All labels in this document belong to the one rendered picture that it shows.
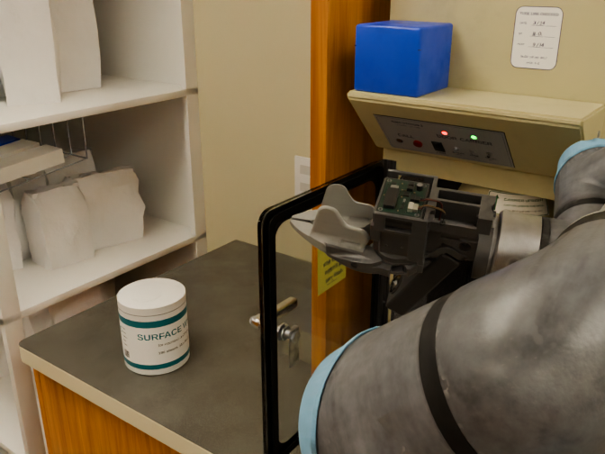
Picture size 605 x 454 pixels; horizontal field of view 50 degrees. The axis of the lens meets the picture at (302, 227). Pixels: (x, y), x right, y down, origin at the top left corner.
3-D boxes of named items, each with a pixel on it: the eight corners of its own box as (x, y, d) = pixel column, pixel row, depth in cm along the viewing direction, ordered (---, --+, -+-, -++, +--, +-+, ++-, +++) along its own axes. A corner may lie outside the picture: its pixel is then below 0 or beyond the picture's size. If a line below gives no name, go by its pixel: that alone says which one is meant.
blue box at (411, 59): (387, 81, 99) (390, 19, 96) (448, 87, 94) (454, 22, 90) (353, 90, 92) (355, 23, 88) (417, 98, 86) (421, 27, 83)
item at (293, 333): (301, 362, 92) (301, 327, 90) (292, 369, 90) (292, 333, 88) (290, 358, 93) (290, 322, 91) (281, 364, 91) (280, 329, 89)
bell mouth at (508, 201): (477, 181, 116) (481, 151, 114) (580, 200, 107) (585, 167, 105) (434, 208, 103) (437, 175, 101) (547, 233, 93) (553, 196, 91)
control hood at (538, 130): (382, 143, 104) (384, 80, 100) (595, 179, 86) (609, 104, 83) (343, 158, 95) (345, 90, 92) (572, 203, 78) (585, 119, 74)
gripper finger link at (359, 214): (297, 169, 71) (381, 183, 69) (300, 210, 75) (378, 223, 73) (288, 187, 69) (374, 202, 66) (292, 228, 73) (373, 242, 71)
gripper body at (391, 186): (382, 166, 68) (501, 184, 65) (379, 225, 74) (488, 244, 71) (365, 213, 63) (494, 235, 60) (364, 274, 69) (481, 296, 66)
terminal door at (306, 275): (374, 373, 117) (384, 158, 103) (267, 471, 95) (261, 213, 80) (370, 372, 118) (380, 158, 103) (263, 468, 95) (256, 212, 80)
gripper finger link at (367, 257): (333, 222, 71) (413, 237, 68) (333, 234, 72) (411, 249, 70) (321, 253, 67) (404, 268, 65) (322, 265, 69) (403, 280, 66)
